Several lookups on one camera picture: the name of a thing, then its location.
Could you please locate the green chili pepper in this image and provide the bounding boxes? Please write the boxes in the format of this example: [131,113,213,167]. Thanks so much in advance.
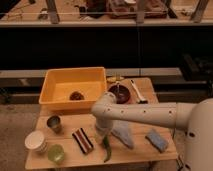
[102,136,112,162]

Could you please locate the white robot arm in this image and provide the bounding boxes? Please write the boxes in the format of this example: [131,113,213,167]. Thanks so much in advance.
[91,92,213,171]

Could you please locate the metal cup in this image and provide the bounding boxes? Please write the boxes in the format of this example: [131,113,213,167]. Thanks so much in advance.
[47,115,62,134]

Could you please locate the green plastic cup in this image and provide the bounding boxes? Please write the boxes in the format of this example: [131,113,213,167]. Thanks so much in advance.
[47,144,65,164]

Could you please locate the white paper cup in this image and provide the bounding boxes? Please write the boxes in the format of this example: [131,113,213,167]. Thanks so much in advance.
[25,130,47,154]

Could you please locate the striped red white sponge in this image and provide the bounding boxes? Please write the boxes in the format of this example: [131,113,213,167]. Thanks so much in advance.
[72,128,94,155]

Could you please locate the light blue cloth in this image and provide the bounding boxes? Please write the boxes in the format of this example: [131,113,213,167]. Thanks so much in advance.
[111,120,134,149]

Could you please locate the dark red bowl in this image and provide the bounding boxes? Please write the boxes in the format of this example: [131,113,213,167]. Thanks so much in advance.
[109,84,130,104]

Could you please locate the brown object in bin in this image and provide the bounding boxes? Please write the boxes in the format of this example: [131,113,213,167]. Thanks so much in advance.
[70,91,84,100]

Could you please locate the utensil in bowl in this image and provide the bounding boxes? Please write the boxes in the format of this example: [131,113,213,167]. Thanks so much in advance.
[116,82,120,95]

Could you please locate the yellow plastic bin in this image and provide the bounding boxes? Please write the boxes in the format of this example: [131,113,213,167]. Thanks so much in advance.
[39,67,107,111]

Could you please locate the white brush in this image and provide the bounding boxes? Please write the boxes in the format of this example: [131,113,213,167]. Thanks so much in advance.
[130,79,148,104]

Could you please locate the blue sponge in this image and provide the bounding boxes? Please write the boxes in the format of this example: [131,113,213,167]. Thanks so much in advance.
[145,129,168,153]

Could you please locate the yellow toy banana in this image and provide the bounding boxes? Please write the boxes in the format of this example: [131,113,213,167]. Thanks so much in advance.
[107,76,125,83]

